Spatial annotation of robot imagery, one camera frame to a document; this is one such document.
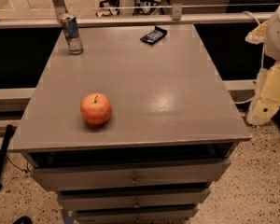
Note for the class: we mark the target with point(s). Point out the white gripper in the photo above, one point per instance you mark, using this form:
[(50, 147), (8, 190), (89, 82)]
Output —
[(279, 32)]

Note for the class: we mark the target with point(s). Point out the redbull can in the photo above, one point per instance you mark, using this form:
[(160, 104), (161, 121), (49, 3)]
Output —
[(71, 33)]

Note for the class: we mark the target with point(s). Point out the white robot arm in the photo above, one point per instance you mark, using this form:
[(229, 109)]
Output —
[(268, 33)]

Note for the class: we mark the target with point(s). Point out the grey drawer cabinet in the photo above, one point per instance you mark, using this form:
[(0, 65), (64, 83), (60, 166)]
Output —
[(172, 129)]

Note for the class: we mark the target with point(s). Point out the dark blue snack packet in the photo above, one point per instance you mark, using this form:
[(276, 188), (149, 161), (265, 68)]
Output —
[(155, 36)]

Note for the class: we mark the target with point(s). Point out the red apple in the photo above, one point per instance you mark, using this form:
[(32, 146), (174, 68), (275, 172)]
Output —
[(96, 109)]

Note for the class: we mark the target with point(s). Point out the black shoe tip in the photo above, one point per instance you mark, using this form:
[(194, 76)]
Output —
[(23, 220)]

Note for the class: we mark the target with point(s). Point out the black bar on floor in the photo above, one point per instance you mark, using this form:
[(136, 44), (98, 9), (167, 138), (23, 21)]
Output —
[(3, 150)]

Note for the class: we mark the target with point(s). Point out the metal railing frame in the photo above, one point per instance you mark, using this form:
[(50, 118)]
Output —
[(46, 13)]

